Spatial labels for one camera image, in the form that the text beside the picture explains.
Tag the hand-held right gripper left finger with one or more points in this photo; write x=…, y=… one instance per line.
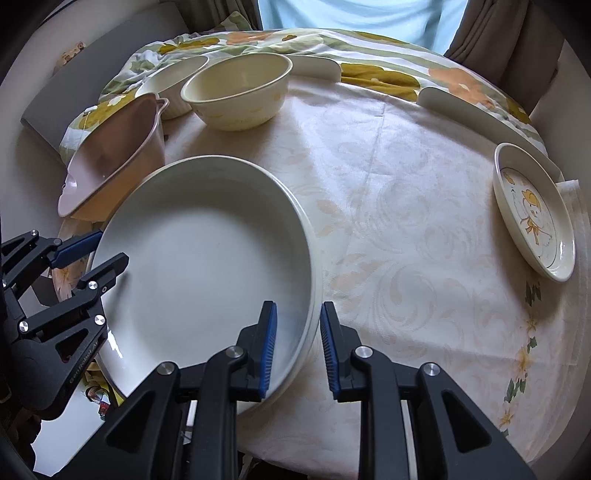
x=270, y=350

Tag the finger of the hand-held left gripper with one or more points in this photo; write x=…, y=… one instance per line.
x=76, y=248
x=99, y=277

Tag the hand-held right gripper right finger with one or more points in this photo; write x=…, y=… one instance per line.
x=328, y=350

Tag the large cream plate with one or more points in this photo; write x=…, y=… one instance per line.
x=300, y=369

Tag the large white plate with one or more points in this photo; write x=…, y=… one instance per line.
x=198, y=258

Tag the pink heart-shaped bowl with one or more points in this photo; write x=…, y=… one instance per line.
x=111, y=152

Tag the white ribbed bowl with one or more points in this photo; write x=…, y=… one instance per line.
x=168, y=76

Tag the cream round bowl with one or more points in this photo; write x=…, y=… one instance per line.
x=240, y=115

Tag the small cartoon print plate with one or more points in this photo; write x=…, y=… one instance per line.
x=531, y=217

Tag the white damask tablecloth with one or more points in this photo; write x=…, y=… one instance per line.
x=392, y=230

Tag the grey seat cushion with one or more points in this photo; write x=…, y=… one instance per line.
x=69, y=97

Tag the small printed sticker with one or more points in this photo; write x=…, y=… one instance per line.
x=71, y=53

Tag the brown curtain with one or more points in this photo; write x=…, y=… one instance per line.
x=498, y=37
x=221, y=14

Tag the long white edge guard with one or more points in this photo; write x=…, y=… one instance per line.
x=480, y=120

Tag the short white edge guard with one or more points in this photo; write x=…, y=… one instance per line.
x=316, y=67

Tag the small white clip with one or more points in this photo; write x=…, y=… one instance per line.
x=569, y=185

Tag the floral patterned cloth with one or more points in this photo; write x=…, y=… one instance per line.
x=369, y=50

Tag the light blue cloth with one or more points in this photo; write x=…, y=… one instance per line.
x=351, y=21

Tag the beige chair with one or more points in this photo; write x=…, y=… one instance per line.
x=563, y=106

